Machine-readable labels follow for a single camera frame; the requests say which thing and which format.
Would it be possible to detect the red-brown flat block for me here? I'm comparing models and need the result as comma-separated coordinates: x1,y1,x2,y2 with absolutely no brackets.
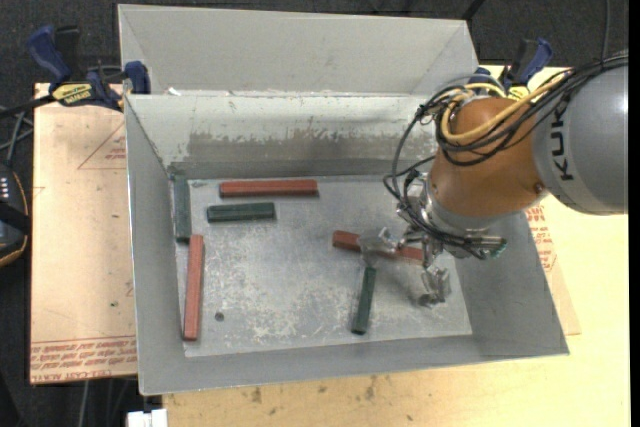
331,229,426,263
218,179,320,199
181,234,207,342

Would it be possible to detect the dark green flat block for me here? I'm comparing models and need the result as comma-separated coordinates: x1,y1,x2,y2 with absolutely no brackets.
172,174,193,244
350,265,378,336
206,201,277,223

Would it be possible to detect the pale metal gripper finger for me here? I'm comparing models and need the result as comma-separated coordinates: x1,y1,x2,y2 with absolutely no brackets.
357,226,403,266
417,265,453,308

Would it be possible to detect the grey metal bin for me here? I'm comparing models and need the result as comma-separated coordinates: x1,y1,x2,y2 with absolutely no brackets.
117,3,571,397

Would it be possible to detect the brown cardboard board, red print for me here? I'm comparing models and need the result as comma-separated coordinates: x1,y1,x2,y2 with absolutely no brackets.
28,82,584,386

